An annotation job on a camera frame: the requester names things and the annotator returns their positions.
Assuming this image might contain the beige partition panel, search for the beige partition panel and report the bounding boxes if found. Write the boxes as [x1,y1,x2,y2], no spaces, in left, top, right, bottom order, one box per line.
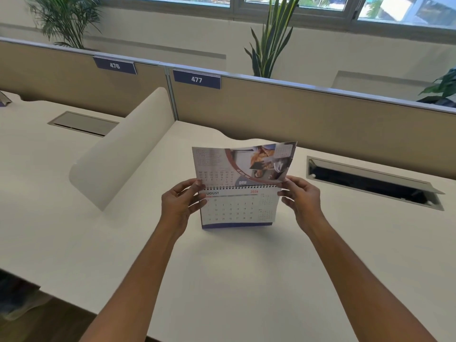
[0,36,172,119]
[167,62,456,181]

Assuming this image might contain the grey window frame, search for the grey window frame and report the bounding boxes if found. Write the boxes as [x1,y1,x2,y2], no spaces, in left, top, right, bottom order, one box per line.
[95,0,456,31]

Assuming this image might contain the closed grey cable hatch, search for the closed grey cable hatch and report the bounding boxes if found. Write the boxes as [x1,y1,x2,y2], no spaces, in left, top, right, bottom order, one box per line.
[48,110,120,137]

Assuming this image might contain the spiral desk calendar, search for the spiral desk calendar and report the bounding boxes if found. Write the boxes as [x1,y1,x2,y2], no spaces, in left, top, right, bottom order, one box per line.
[192,141,298,230]

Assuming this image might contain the broad-leaf green plant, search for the broad-leaf green plant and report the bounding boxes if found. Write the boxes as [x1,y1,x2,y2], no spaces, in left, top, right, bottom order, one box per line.
[416,67,456,108]

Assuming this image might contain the tall snake plant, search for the tall snake plant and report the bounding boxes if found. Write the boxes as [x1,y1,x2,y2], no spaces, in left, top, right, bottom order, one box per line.
[244,0,302,79]

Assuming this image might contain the green palm plant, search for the green palm plant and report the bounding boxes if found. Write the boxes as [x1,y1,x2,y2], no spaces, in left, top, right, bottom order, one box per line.
[24,0,105,51]

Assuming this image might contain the person's right forearm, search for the person's right forearm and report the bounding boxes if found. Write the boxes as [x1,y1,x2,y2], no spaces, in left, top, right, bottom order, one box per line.
[302,218,437,342]

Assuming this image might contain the person's left hand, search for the person's left hand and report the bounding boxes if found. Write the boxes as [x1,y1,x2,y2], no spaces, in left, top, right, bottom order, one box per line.
[161,178,208,240]

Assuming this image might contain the person's left forearm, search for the person's left forearm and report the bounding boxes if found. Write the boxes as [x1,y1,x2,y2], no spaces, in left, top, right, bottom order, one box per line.
[79,226,186,342]

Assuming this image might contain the blue desk number sign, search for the blue desk number sign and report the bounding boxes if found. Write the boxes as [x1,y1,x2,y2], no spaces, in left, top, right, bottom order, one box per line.
[172,69,222,90]
[93,56,138,75]

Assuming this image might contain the white curved desk divider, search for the white curved desk divider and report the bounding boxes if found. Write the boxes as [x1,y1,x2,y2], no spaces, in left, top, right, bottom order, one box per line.
[68,87,178,212]

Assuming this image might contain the open grey cable hatch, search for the open grey cable hatch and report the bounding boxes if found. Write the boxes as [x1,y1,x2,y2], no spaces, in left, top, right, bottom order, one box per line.
[307,155,446,211]

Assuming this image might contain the person's right hand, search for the person's right hand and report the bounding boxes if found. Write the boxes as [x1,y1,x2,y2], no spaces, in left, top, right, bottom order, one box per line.
[277,175,327,235]

